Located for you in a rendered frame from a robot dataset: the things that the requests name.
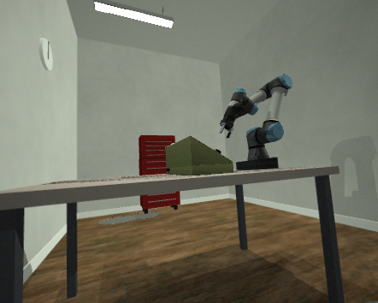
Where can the olive green control console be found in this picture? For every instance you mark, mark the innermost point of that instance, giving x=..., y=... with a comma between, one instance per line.
x=192, y=157

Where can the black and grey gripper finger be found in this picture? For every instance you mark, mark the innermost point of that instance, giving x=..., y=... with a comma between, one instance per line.
x=230, y=131
x=222, y=127

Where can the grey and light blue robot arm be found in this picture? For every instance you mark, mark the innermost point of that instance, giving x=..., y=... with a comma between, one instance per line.
x=272, y=129

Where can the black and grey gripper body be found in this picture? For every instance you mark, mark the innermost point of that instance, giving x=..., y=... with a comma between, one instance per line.
x=231, y=113

